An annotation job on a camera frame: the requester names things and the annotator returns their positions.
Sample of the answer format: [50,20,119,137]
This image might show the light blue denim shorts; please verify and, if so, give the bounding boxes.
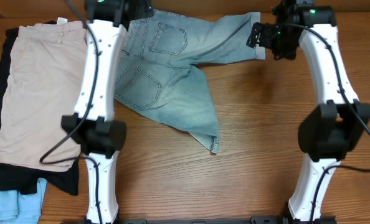
[115,10,265,153]

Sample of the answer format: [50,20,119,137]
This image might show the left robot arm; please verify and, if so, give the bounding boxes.
[61,0,153,223]

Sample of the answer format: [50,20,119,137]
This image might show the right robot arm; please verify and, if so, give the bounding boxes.
[247,0,370,223]

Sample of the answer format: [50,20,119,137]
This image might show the beige folded shorts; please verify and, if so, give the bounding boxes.
[0,21,87,172]

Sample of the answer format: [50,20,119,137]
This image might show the black garment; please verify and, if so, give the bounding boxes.
[0,28,79,195]

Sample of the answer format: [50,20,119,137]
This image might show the light blue cloth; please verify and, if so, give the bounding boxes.
[0,178,47,224]

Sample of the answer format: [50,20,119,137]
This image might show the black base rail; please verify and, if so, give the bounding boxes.
[60,215,338,224]

